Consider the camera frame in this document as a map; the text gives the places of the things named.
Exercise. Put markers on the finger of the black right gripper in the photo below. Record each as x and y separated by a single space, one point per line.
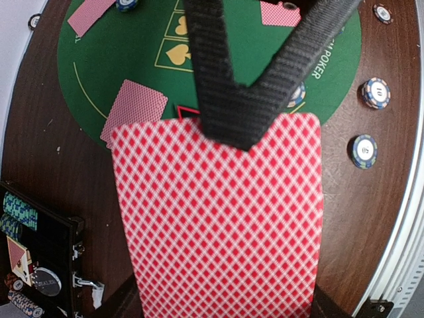
291 64
220 98

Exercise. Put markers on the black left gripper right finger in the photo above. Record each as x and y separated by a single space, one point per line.
324 307

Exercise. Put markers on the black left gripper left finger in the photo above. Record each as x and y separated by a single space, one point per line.
125 302

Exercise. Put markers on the red triangular dealer marker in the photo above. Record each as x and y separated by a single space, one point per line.
186 112

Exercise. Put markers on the dealt card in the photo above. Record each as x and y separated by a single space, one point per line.
280 14
87 14
134 103

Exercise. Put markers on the pink playing card deck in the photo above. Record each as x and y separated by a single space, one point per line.
214 231

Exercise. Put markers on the dark blue chip stack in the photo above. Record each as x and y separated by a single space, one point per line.
363 151

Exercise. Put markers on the blue white chip stack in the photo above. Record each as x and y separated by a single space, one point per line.
376 93

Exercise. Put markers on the brown chip stack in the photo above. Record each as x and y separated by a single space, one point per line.
383 14

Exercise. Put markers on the clear dealer button in case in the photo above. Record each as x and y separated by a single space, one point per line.
46 282

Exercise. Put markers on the black poker case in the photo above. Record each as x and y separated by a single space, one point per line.
58 246

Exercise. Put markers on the round green poker mat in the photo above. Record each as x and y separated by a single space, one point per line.
147 45

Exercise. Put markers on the red card deck in case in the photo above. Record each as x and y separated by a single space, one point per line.
20 260

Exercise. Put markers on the brown chip against wall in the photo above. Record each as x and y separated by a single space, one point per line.
33 21

